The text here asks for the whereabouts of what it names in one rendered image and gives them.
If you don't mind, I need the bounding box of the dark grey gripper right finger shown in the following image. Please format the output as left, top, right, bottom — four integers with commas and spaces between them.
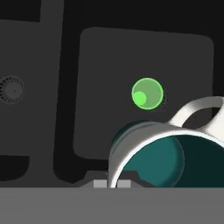
116, 171, 156, 189

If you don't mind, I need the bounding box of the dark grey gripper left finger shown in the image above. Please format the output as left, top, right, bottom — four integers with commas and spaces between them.
71, 171, 109, 189

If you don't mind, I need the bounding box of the white mug with teal inside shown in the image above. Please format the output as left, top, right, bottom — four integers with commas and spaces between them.
108, 95, 224, 189

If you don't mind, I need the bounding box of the dark grey double-basin sink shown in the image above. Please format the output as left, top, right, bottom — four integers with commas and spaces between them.
0, 0, 224, 189

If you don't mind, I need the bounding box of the round sink drain strainer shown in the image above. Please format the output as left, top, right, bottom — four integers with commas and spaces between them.
0, 73, 26, 106

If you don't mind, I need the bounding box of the green round cup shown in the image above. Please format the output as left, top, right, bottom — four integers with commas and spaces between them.
130, 76, 165, 111

